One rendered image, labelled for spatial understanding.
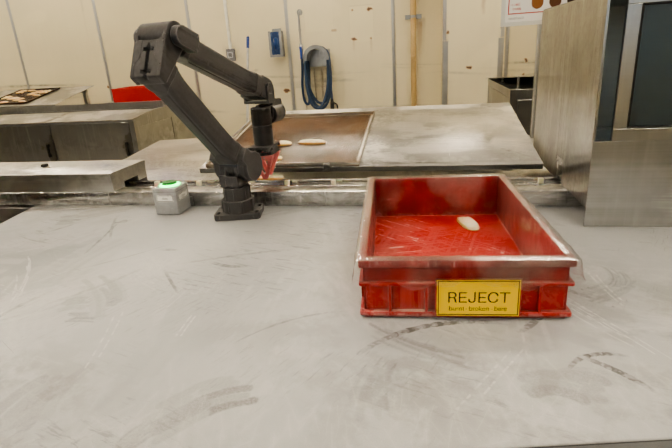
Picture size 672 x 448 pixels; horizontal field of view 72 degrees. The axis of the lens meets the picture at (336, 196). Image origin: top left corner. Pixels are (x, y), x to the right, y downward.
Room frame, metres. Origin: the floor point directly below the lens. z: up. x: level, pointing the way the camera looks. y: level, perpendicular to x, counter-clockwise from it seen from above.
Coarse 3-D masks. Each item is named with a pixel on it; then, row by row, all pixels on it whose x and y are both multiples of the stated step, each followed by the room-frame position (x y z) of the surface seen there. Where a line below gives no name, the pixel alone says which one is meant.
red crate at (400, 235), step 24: (384, 216) 1.07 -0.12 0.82; (408, 216) 1.06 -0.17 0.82; (432, 216) 1.05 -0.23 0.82; (456, 216) 1.04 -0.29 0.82; (480, 216) 1.03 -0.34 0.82; (384, 240) 0.92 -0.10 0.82; (408, 240) 0.92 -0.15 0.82; (432, 240) 0.91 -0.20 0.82; (456, 240) 0.90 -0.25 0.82; (480, 240) 0.89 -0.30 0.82; (504, 240) 0.88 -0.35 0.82; (384, 288) 0.63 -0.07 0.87; (432, 288) 0.62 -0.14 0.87; (552, 288) 0.60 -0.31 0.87; (360, 312) 0.63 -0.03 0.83; (384, 312) 0.62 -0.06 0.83; (408, 312) 0.62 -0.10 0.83; (432, 312) 0.62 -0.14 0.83; (528, 312) 0.60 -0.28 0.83; (552, 312) 0.59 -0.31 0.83
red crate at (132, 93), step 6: (114, 90) 4.62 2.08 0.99; (120, 90) 4.61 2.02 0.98; (126, 90) 4.60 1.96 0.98; (132, 90) 4.59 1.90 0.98; (138, 90) 4.59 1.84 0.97; (144, 90) 4.58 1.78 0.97; (114, 96) 4.62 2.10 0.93; (120, 96) 4.61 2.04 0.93; (126, 96) 4.60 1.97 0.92; (132, 96) 4.59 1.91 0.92; (138, 96) 4.59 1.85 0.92; (144, 96) 4.58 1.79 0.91; (150, 96) 4.57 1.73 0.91; (156, 96) 4.56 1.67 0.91; (114, 102) 4.62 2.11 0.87
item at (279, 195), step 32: (0, 192) 1.40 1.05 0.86; (32, 192) 1.38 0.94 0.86; (64, 192) 1.35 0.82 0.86; (96, 192) 1.33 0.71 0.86; (128, 192) 1.31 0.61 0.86; (192, 192) 1.27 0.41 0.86; (256, 192) 1.23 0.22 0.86; (288, 192) 1.21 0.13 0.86; (320, 192) 1.19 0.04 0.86; (352, 192) 1.18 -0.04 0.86; (544, 192) 1.08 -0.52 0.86
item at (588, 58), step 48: (576, 0) 1.14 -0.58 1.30; (624, 0) 1.19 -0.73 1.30; (576, 48) 1.11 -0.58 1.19; (624, 48) 0.93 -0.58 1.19; (576, 96) 1.07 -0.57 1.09; (624, 96) 0.93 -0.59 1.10; (576, 144) 1.04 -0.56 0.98; (624, 144) 0.93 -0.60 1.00; (576, 192) 1.01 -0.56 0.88; (624, 192) 0.93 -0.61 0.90
